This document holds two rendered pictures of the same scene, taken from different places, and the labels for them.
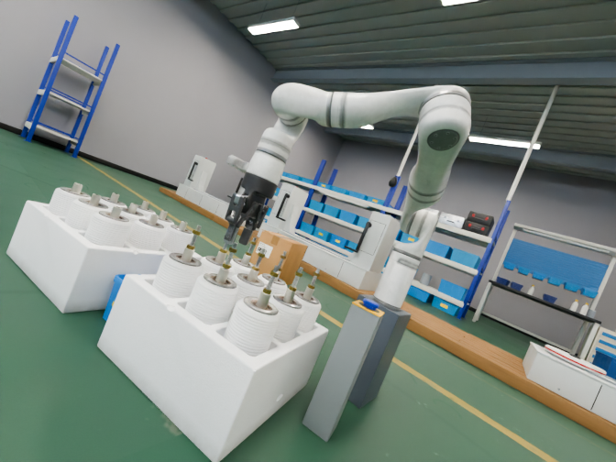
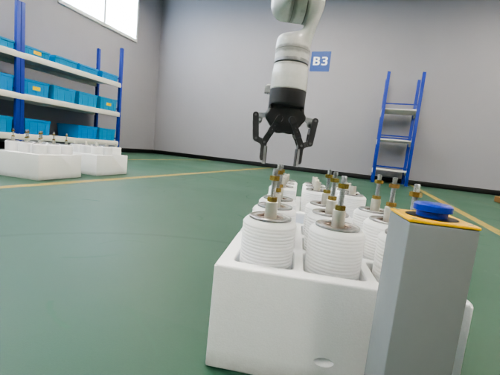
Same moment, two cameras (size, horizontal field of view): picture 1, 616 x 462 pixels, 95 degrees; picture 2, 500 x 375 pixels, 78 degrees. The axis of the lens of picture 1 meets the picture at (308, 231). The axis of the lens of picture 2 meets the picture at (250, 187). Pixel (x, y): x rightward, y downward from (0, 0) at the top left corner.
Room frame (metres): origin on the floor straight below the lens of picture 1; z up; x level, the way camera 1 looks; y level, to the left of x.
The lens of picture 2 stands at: (0.38, -0.48, 0.37)
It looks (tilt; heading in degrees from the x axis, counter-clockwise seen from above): 7 degrees down; 73
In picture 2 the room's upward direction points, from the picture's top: 6 degrees clockwise
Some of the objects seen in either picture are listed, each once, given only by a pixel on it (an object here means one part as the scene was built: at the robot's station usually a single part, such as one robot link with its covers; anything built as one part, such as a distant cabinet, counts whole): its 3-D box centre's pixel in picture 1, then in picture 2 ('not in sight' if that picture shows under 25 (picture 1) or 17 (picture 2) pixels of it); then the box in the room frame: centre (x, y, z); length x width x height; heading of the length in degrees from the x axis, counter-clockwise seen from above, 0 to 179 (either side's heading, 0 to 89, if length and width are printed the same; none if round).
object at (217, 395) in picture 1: (227, 336); (320, 286); (0.73, 0.09, 0.09); 0.39 x 0.39 x 0.18; 65
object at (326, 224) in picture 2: (287, 301); (337, 226); (0.68, -0.02, 0.25); 0.08 x 0.08 x 0.01
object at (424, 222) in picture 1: (415, 235); not in sight; (0.92, -0.33, 0.54); 0.09 x 0.09 x 0.17; 67
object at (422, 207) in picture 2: (369, 305); (431, 211); (0.68, -0.21, 0.32); 0.04 x 0.04 x 0.02
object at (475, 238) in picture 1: (346, 214); not in sight; (6.14, -0.62, 0.97); 5.51 x 0.64 x 1.94; 53
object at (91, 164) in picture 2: not in sight; (95, 162); (-0.18, 2.72, 0.09); 0.39 x 0.39 x 0.18; 56
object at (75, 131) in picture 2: not in sight; (77, 131); (-0.98, 5.52, 0.36); 0.50 x 0.38 x 0.21; 143
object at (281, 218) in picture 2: (260, 305); (270, 217); (0.57, 0.03, 0.25); 0.08 x 0.08 x 0.01
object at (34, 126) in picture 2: not in sight; (25, 126); (-1.49, 4.83, 0.36); 0.50 x 0.38 x 0.21; 145
